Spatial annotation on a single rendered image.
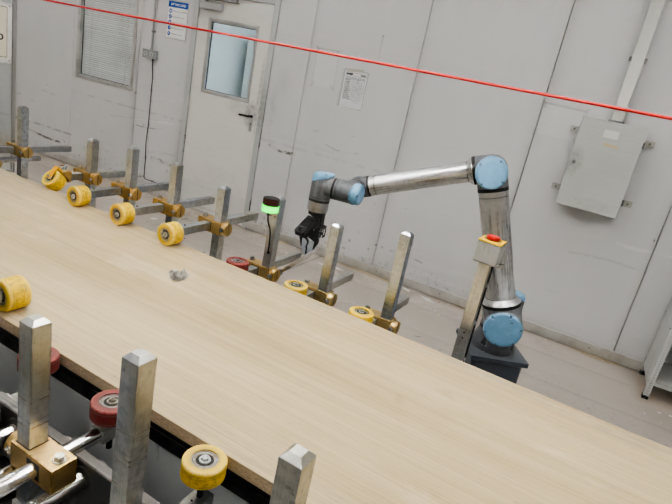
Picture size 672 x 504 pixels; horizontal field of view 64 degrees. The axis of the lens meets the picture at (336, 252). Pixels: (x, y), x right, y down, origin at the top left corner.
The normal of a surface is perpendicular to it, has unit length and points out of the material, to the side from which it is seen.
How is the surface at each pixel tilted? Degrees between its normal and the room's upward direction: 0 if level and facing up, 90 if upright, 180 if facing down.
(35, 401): 90
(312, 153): 90
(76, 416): 90
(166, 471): 90
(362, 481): 0
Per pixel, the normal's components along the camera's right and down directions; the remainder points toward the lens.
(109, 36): -0.46, 0.18
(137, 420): 0.85, 0.31
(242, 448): 0.19, -0.93
